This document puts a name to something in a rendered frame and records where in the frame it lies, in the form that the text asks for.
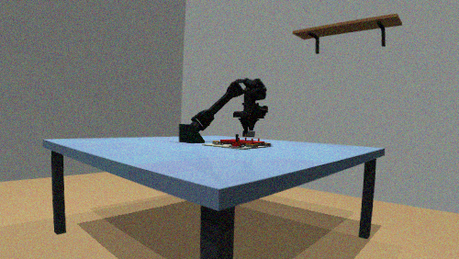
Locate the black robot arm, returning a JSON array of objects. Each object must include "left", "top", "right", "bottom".
[{"left": 191, "top": 77, "right": 268, "bottom": 132}]

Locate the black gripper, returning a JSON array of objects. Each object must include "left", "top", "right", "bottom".
[{"left": 233, "top": 101, "right": 264, "bottom": 133}]

